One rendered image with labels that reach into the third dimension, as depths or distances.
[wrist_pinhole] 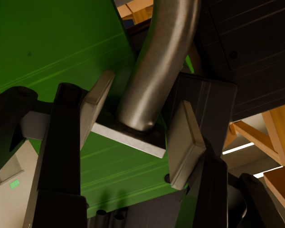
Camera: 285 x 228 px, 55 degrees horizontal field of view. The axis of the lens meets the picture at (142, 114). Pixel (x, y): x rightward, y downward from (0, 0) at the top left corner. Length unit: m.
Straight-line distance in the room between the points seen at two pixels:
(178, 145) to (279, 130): 0.89
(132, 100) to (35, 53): 0.09
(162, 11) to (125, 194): 0.16
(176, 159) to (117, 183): 0.11
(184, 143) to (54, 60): 0.12
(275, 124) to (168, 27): 0.89
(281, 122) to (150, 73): 0.89
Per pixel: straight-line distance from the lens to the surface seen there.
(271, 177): 0.80
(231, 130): 4.58
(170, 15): 0.17
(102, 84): 0.16
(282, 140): 1.06
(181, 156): 0.15
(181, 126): 0.17
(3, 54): 0.24
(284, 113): 1.04
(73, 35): 0.22
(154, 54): 0.18
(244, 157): 9.84
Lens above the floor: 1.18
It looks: 4 degrees up
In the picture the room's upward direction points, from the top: 159 degrees clockwise
